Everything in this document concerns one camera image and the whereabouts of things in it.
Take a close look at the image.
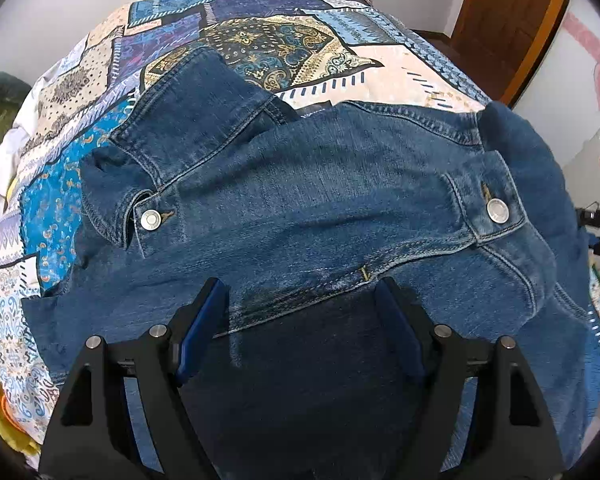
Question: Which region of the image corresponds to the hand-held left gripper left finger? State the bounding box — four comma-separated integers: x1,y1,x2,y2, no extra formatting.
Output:
39,277,231,480

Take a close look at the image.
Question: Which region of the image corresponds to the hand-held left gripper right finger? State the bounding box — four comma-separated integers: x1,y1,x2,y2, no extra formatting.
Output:
374,276,567,480

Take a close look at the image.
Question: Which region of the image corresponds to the blue denim jacket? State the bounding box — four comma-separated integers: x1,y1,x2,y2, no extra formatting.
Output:
22,47,600,480

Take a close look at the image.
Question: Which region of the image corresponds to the pile of clothes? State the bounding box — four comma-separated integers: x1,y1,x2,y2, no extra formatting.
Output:
0,72,32,163

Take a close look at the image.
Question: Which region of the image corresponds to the white plastic case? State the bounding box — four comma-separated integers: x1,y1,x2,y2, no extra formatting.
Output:
562,122,600,211

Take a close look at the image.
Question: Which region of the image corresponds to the yellow blanket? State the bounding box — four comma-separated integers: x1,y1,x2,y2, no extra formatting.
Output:
0,310,48,457

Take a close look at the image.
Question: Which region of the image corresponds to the brown wooden door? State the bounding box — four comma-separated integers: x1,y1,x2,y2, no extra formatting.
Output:
450,0,576,107

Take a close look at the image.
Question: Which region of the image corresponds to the white cloth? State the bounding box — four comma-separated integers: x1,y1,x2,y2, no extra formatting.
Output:
0,94,47,223

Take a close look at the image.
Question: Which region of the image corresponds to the patchwork printed blanket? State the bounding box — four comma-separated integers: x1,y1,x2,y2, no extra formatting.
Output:
0,0,600,461

